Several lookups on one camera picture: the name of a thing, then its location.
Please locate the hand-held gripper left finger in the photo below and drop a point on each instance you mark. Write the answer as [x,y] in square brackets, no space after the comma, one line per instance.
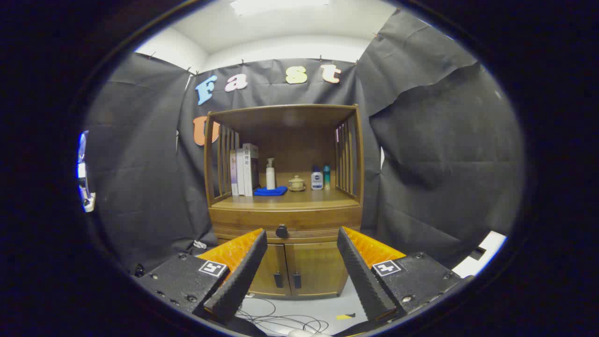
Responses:
[243,276]

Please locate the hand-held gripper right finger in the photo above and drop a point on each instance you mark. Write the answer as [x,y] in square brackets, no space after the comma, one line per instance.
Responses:
[362,276]

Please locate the black drawer knob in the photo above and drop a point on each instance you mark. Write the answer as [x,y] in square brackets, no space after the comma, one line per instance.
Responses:
[281,230]

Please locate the wooden drawer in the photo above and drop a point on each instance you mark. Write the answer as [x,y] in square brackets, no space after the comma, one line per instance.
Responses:
[318,220]

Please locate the wooden cabinet door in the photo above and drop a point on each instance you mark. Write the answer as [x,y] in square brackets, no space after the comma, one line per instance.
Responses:
[273,262]
[316,264]

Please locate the wooden countertop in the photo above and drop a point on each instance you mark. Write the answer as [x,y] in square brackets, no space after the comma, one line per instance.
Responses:
[304,197]

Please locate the wooden cabinet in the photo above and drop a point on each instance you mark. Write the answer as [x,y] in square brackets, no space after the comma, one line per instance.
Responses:
[290,117]

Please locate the yellow floor tape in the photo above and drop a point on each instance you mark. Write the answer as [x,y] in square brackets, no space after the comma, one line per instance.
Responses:
[345,317]

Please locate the blue folded cloth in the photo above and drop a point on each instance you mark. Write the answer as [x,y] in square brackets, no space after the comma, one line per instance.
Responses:
[270,191]

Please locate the white pump bottle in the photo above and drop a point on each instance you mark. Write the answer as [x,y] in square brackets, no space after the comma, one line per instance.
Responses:
[270,177]

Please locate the thin purple spine book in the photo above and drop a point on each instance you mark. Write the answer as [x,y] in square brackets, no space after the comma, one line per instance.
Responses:
[233,173]

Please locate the small black round object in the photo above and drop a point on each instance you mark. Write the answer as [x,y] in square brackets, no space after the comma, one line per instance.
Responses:
[139,270]

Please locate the teal slim bottle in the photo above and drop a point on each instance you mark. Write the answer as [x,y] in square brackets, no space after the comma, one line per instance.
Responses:
[326,177]

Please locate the white lotion bottle blue cap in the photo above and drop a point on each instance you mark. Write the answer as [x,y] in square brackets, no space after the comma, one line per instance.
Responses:
[317,180]

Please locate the lidded tea cup with saucer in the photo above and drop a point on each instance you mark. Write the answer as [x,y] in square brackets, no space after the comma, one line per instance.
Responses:
[296,183]

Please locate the thick portrait cover book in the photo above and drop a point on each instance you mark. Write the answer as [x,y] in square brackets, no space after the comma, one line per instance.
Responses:
[250,168]

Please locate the white panel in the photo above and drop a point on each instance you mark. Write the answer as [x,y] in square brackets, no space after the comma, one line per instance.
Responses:
[486,248]

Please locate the ceiling light panel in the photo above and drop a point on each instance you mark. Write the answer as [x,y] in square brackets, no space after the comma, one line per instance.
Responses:
[276,5]

